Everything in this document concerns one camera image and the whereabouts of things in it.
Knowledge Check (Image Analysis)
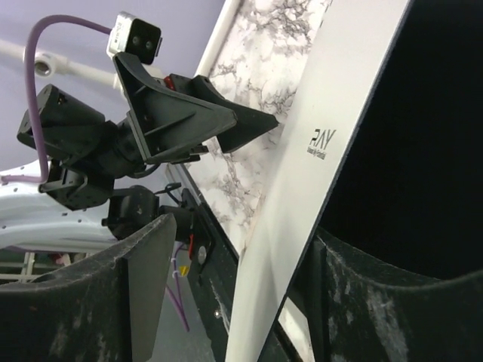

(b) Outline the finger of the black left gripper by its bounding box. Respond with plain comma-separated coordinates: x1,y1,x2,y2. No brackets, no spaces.
218,97,278,153

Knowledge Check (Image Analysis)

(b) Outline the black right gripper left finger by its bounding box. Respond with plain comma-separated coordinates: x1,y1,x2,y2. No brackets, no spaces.
1,215,177,361

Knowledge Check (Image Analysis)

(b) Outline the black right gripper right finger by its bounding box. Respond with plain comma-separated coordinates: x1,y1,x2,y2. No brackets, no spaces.
308,229,482,361

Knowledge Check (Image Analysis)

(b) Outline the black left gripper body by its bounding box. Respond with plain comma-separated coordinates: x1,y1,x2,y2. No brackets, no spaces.
112,53,234,164

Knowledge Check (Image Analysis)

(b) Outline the white folder black inside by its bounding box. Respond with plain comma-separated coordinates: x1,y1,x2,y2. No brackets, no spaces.
226,1,482,361

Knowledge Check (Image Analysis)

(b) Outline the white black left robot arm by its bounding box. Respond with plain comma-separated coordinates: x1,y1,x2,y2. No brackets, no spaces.
1,52,278,251

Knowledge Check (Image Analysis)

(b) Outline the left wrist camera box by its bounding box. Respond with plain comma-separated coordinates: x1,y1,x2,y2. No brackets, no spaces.
106,11,162,65

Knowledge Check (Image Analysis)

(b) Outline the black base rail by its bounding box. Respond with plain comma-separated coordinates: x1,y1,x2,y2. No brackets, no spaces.
167,165,314,361

